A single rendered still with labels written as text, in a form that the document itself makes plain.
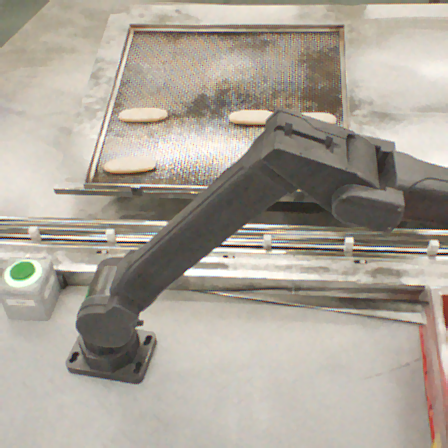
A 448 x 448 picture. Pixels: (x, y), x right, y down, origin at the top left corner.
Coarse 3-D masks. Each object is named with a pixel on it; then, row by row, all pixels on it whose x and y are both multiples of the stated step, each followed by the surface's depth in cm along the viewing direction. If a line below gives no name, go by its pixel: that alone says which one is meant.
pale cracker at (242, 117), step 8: (232, 112) 121; (240, 112) 120; (248, 112) 120; (256, 112) 120; (264, 112) 120; (272, 112) 120; (232, 120) 120; (240, 120) 119; (248, 120) 119; (256, 120) 119; (264, 120) 119
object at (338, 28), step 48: (144, 48) 137; (192, 48) 136; (336, 48) 133; (192, 96) 126; (240, 96) 125; (336, 96) 124; (96, 144) 117; (144, 144) 118; (240, 144) 117; (192, 192) 110
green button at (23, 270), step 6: (18, 264) 95; (24, 264) 95; (30, 264) 95; (12, 270) 94; (18, 270) 94; (24, 270) 94; (30, 270) 94; (12, 276) 93; (18, 276) 93; (24, 276) 93; (30, 276) 93
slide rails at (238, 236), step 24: (0, 240) 107; (24, 240) 107; (240, 240) 105; (288, 240) 105; (312, 240) 104; (336, 240) 104; (360, 240) 104; (384, 240) 104; (408, 240) 104; (432, 240) 104
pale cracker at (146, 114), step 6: (144, 108) 123; (150, 108) 123; (120, 114) 122; (126, 114) 122; (132, 114) 122; (138, 114) 122; (144, 114) 122; (150, 114) 121; (156, 114) 121; (162, 114) 122; (126, 120) 121; (132, 120) 121; (138, 120) 121; (144, 120) 121; (150, 120) 121; (156, 120) 121
